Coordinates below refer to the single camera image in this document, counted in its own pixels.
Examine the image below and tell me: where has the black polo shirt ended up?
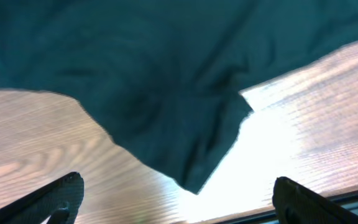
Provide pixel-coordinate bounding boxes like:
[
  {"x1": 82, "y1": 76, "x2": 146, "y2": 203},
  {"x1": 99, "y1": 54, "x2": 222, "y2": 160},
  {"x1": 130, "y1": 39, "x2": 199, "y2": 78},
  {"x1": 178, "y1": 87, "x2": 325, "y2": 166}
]
[{"x1": 0, "y1": 0, "x2": 358, "y2": 194}]

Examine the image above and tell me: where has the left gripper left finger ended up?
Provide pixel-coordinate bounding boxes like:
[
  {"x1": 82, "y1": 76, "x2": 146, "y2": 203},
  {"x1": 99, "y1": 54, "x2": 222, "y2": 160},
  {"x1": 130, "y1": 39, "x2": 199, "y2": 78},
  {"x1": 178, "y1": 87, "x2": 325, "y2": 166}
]
[{"x1": 0, "y1": 172, "x2": 85, "y2": 224}]

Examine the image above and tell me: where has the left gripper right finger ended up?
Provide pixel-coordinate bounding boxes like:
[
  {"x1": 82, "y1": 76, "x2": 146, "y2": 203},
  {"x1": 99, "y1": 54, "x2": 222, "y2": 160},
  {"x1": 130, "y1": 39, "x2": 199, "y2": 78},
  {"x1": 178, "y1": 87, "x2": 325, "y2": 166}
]
[{"x1": 272, "y1": 177, "x2": 358, "y2": 224}]

